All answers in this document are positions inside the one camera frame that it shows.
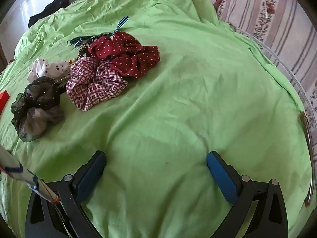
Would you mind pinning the black hair clip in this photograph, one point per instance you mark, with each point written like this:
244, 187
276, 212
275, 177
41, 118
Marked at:
84, 49

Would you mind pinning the red cardboard box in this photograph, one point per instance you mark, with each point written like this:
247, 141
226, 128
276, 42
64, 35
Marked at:
3, 100

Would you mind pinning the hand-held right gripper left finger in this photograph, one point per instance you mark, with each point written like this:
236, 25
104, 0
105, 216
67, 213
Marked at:
91, 174

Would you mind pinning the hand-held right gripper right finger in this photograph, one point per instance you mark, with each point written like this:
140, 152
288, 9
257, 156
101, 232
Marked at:
220, 176

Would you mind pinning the red white plaid scrunchie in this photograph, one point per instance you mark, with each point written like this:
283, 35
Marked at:
94, 84

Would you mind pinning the red polka dot scrunchie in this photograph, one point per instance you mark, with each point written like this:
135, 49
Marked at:
133, 62

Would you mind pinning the green bed sheet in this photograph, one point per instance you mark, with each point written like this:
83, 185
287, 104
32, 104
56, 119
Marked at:
173, 104

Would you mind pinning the white dotted scrunchie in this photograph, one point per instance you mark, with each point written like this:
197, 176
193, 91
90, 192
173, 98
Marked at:
42, 67

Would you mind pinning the dark sheer scrunchie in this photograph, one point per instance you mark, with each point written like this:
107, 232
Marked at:
37, 99

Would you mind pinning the striped floral sofa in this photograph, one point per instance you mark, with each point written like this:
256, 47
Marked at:
272, 17

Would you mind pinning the round glass table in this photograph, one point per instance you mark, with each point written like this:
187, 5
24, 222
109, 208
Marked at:
308, 141

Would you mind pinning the black cloth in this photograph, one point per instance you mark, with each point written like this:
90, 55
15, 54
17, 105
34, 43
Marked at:
49, 11

